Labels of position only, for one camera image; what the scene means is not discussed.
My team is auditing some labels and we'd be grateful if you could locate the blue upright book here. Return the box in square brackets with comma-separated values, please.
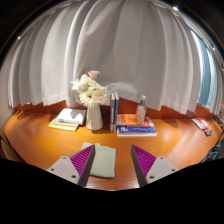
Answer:
[113, 91, 120, 133]

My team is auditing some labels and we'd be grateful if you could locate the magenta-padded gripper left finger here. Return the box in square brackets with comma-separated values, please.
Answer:
[46, 143, 97, 188]

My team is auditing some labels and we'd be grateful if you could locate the red and white small pack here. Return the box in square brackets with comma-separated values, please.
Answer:
[191, 117, 210, 131]

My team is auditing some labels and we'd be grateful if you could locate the dark chair back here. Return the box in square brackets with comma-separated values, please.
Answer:
[199, 133, 224, 164]

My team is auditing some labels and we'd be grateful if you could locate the wooden chair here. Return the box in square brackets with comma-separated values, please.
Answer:
[0, 128, 26, 164]

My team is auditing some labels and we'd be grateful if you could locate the clear plastic bottle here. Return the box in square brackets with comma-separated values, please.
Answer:
[135, 95, 148, 124]

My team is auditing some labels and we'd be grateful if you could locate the pale green towel yellow stripe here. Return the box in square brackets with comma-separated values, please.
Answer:
[81, 142, 117, 179]

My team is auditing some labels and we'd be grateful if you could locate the window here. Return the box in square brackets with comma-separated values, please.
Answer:
[191, 31, 218, 108]

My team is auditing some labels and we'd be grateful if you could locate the grey thin book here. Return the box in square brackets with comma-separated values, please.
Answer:
[51, 117, 80, 129]

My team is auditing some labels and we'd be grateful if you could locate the white curtain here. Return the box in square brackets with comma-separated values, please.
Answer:
[0, 0, 224, 117]

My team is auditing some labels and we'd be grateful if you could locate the white and pink flower bunch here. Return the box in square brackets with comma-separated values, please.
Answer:
[70, 69, 109, 109]

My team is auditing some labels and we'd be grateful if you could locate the white book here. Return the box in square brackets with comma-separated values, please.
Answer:
[56, 107, 87, 126]

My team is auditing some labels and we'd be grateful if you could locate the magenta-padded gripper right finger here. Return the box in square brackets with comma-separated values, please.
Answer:
[130, 144, 179, 188]

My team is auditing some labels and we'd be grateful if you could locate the grey upright book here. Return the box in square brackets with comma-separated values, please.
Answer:
[109, 92, 116, 133]

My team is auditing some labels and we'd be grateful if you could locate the orange flat book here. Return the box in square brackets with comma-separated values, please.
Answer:
[116, 113, 155, 128]

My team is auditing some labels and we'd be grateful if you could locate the white ceramic vase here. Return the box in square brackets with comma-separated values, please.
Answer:
[85, 103, 104, 132]

